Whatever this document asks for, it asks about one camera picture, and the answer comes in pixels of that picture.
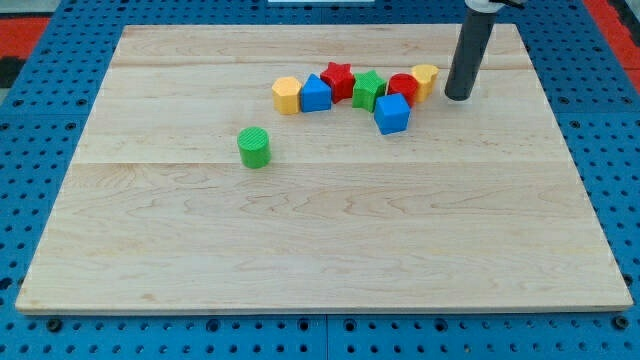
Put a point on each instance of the blue cube block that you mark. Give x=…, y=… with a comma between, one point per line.
x=391, y=113

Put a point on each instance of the yellow hexagon block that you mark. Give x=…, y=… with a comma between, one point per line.
x=286, y=95

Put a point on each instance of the green cylinder block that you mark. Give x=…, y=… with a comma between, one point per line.
x=254, y=147

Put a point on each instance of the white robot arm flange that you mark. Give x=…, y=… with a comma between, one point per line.
x=493, y=6

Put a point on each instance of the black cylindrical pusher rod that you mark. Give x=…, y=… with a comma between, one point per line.
x=471, y=45

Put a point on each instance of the green star block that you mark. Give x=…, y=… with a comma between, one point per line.
x=368, y=87

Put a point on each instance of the red star block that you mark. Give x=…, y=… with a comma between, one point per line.
x=340, y=79

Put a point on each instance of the red cylinder block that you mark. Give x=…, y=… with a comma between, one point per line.
x=404, y=84

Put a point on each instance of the blue triangle block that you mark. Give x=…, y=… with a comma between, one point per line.
x=315, y=95

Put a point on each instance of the yellow heart block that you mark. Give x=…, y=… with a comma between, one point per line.
x=426, y=77

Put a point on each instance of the light wooden board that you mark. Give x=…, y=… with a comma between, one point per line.
x=477, y=207

